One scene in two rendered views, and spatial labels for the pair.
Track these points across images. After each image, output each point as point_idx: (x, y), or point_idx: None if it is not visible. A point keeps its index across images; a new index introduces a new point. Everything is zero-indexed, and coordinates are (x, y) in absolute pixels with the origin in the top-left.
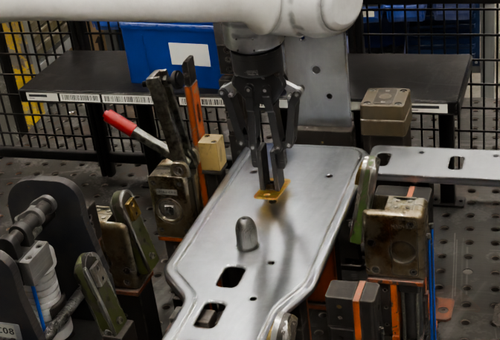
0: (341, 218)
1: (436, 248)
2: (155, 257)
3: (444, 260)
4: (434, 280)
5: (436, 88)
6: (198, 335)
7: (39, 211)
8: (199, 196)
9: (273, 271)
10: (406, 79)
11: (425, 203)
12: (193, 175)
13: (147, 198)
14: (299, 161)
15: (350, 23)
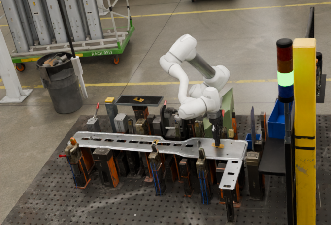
0: (208, 157)
1: (265, 205)
2: (198, 136)
3: (258, 206)
4: (248, 204)
5: (267, 166)
6: (171, 144)
7: (173, 110)
8: (222, 137)
9: (189, 150)
10: (275, 161)
11: (200, 164)
12: (221, 132)
13: None
14: (235, 149)
15: (182, 118)
